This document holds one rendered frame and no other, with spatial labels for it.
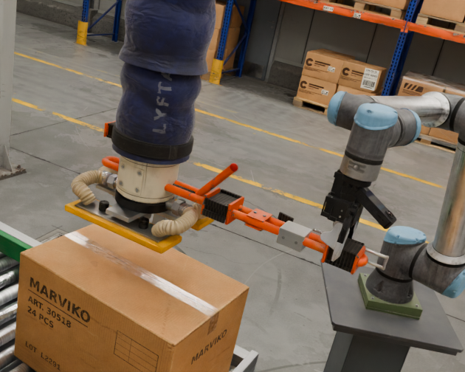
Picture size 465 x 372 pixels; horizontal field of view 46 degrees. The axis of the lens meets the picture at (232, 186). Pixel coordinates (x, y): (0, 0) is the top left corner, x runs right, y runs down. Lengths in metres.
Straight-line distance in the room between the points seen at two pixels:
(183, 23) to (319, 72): 7.39
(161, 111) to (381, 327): 1.22
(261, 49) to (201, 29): 8.89
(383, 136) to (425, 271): 0.99
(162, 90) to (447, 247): 1.19
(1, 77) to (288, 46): 6.59
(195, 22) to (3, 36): 3.12
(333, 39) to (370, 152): 8.72
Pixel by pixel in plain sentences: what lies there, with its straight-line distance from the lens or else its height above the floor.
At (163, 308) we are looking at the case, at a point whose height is 0.95.
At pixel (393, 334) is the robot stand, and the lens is 2.18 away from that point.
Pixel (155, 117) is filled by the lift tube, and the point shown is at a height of 1.48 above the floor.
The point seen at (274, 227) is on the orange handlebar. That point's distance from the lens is 1.41.
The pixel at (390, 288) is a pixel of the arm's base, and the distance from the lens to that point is 2.27.
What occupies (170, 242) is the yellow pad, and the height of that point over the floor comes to 1.16.
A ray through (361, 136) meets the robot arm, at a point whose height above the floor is 1.58.
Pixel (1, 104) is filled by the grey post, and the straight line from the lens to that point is 4.55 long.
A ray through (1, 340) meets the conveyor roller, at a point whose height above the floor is 0.54.
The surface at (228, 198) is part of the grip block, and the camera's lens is 1.50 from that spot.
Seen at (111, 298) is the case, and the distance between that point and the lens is 1.62.
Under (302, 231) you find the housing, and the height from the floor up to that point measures 1.29.
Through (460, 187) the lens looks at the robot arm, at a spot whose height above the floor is 1.35.
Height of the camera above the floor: 1.88
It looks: 22 degrees down
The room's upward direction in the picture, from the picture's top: 12 degrees clockwise
